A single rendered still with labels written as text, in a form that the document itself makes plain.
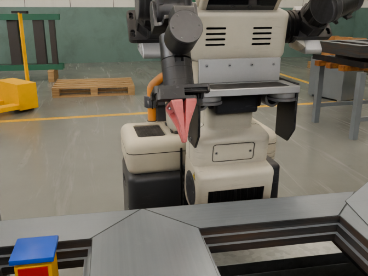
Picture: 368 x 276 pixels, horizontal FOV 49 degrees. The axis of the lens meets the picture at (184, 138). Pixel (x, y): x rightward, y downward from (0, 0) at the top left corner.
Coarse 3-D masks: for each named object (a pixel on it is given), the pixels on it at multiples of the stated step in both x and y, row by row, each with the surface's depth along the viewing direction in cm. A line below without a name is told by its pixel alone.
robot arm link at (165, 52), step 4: (164, 32) 74; (160, 36) 75; (160, 40) 75; (160, 44) 75; (164, 44) 74; (160, 48) 75; (164, 48) 74; (160, 52) 75; (164, 52) 74; (168, 52) 73; (160, 56) 76; (164, 56) 74; (168, 56) 73; (176, 56) 74; (180, 56) 74; (184, 56) 74; (188, 56) 74; (176, 60) 74; (180, 60) 74
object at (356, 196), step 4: (360, 188) 85; (364, 188) 85; (356, 192) 83; (360, 192) 83; (364, 192) 83; (352, 196) 81; (356, 196) 81; (360, 196) 81; (364, 196) 81; (348, 200) 80; (352, 200) 80; (356, 200) 80; (360, 200) 80; (364, 200) 80
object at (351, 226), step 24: (336, 216) 74; (72, 240) 66; (216, 240) 70; (240, 240) 71; (264, 240) 71; (288, 240) 72; (312, 240) 73; (336, 240) 73; (360, 240) 68; (0, 264) 64; (72, 264) 66; (360, 264) 66
